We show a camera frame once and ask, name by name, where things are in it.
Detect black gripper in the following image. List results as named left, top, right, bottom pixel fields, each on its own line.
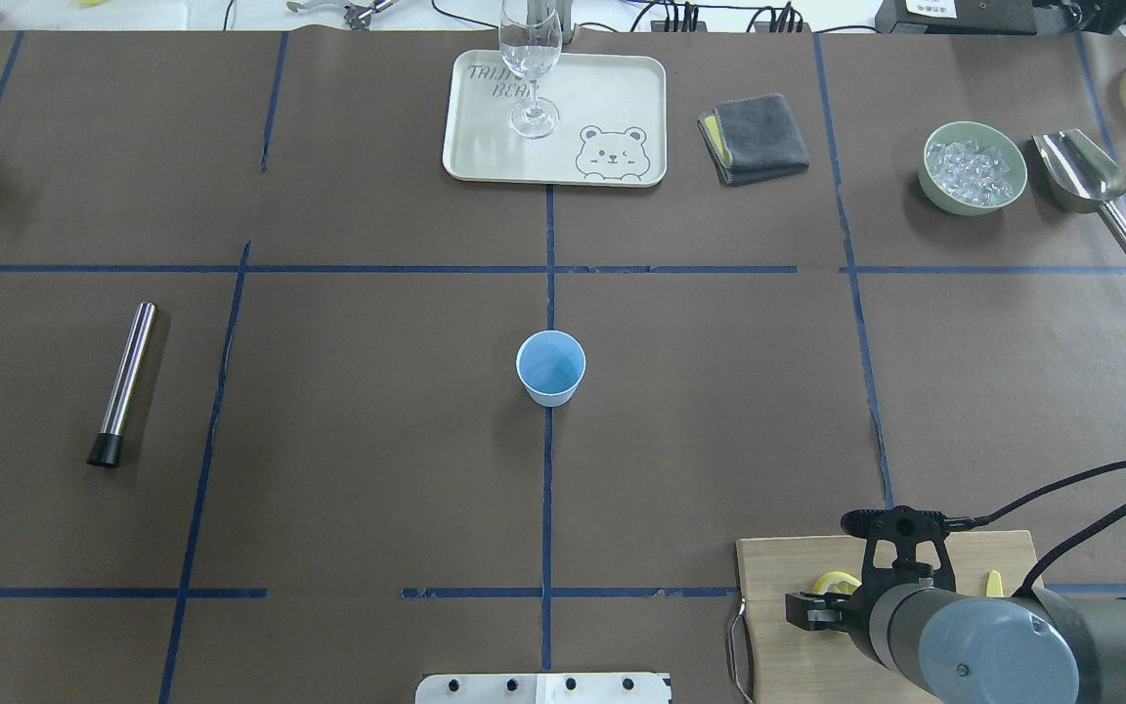
left=785, top=506, right=958, bottom=638

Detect yellow lemon slice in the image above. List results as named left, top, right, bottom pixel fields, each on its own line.
left=810, top=570, right=863, bottom=595

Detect steel muddler black tip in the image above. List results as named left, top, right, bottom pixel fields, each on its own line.
left=86, top=300, right=157, bottom=467

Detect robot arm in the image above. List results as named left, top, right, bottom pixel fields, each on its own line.
left=785, top=506, right=1126, bottom=703

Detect light blue plastic cup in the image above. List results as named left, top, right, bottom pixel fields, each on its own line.
left=515, top=330, right=588, bottom=407

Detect wooden cutting board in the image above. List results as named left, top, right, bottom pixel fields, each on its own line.
left=736, top=531, right=1043, bottom=704

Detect green bowl with ice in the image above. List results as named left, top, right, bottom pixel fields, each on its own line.
left=919, top=121, right=1028, bottom=217

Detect metal ice scoop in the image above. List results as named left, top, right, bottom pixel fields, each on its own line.
left=1031, top=128, right=1126, bottom=255

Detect grey folded cloth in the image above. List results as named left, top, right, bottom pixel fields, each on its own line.
left=697, top=93, right=810, bottom=186

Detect beige bear tray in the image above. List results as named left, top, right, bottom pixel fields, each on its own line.
left=443, top=50, right=669, bottom=187

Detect clear wine glass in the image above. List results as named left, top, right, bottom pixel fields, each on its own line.
left=498, top=1, right=563, bottom=139

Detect metal reacher grabber tool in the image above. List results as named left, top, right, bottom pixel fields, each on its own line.
left=285, top=0, right=397, bottom=32

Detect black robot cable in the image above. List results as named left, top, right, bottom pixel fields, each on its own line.
left=944, top=455, right=1126, bottom=599

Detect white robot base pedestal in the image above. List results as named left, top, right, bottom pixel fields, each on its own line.
left=414, top=672, right=673, bottom=703

